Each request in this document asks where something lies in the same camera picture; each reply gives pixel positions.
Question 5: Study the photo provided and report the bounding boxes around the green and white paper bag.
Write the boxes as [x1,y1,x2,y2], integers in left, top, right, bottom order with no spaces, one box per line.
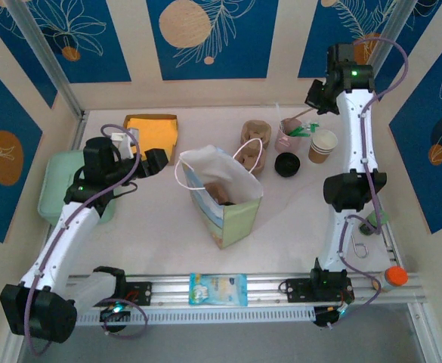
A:
[174,138,264,250]

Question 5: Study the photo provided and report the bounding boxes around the aluminium mounting rail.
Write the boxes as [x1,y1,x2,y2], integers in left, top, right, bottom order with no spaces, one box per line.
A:
[11,271,429,309]

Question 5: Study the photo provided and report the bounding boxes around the brown paper cup stack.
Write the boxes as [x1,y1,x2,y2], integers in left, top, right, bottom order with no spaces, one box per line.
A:
[308,129,338,164]

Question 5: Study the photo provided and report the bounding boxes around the orange capped bottle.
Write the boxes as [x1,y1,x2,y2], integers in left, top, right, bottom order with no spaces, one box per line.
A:
[371,265,409,293]

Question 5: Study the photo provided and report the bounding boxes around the black lid stack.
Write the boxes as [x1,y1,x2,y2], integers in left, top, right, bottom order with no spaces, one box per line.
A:
[274,152,301,178]

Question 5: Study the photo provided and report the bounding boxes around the cardboard napkin box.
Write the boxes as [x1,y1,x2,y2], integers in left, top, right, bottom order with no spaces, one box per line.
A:
[122,113,179,166]

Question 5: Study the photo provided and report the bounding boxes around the white slotted cable duct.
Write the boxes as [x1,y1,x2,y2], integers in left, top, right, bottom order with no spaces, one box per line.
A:
[27,306,316,327]

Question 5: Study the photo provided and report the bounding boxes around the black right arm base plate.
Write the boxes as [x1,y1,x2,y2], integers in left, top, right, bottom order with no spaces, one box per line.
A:
[283,278,356,303]

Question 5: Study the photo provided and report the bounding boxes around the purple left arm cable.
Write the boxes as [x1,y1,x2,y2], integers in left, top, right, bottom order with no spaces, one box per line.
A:
[23,123,149,356]

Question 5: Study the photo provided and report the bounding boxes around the pink straw holder cup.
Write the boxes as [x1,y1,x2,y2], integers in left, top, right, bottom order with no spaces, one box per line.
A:
[274,117,304,151]

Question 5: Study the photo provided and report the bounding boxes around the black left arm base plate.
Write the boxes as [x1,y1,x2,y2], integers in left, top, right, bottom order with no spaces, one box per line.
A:
[83,280,153,308]

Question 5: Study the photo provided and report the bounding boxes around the metal tongs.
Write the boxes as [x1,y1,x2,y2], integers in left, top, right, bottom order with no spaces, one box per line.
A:
[351,236,369,259]

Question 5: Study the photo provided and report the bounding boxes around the blue wet wipes packet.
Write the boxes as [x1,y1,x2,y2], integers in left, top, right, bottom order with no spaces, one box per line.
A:
[188,272,249,307]

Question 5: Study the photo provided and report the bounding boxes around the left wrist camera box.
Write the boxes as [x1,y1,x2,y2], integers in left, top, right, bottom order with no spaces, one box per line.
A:
[110,128,138,160]

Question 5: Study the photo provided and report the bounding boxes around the pulp cup carrier stack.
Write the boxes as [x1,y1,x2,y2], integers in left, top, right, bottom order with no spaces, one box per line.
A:
[241,119,273,175]

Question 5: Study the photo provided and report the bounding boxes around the wooden stirrer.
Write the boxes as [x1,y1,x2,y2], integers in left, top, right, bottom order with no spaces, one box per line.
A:
[290,107,316,120]

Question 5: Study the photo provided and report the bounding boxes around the mint green tray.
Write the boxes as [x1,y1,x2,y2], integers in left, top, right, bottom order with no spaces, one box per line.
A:
[37,150,118,226]

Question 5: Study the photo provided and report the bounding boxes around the yellow napkin stack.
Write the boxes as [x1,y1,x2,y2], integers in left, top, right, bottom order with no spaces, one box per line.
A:
[125,117,179,152]

